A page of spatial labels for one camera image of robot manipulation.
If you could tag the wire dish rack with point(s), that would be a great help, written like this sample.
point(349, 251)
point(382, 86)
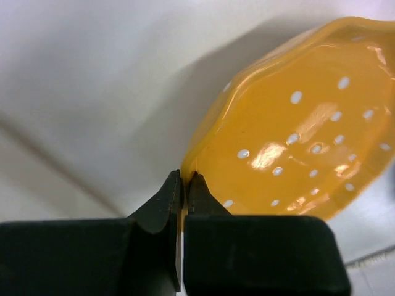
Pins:
point(372, 259)

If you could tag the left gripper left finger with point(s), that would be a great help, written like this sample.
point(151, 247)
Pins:
point(135, 255)

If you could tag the yellow dotted plate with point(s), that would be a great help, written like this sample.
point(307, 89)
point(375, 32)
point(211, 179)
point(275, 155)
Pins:
point(305, 129)

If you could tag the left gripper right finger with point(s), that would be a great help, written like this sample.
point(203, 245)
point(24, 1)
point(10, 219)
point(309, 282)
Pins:
point(225, 254)

